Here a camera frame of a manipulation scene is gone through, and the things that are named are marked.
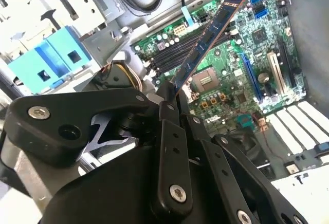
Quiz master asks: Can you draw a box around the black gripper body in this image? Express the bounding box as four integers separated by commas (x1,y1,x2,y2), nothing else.
41,143,232,224

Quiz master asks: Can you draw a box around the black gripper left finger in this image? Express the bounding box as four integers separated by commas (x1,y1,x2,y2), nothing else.
4,79,194,218

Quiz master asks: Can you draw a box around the RAM stick with black chips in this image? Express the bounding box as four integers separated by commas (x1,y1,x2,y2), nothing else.
171,0,248,97

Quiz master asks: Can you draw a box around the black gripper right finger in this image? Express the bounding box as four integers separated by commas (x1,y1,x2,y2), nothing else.
176,89,309,224

